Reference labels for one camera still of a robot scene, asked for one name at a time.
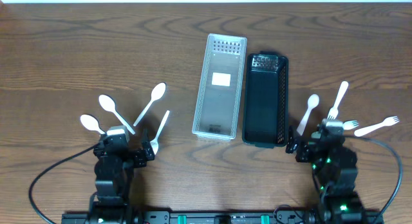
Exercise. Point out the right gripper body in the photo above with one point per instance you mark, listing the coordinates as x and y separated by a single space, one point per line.
302 150

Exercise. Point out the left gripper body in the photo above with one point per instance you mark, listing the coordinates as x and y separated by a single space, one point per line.
136 156

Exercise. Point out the white spoon bowl down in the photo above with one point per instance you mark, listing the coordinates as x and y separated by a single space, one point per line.
154 142

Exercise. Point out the white fork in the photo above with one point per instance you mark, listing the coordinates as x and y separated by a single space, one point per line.
389 121
334 110

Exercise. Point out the pale green fork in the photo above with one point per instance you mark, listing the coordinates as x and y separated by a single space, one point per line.
350 124

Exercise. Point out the white spoon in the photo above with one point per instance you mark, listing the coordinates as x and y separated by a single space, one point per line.
91 123
156 94
313 102
108 104

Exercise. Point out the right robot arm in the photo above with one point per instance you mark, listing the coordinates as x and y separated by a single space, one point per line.
334 170

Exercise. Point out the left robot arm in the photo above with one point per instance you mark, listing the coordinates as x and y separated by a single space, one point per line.
114 174

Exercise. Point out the black plastic basket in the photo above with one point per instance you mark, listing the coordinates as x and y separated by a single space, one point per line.
265 112

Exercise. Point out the clear plastic basket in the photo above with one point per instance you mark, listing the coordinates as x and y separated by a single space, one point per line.
217 107

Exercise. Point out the white sticker label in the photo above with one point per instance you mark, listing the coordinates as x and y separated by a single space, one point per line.
221 79

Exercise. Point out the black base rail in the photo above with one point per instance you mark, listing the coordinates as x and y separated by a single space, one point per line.
165 217

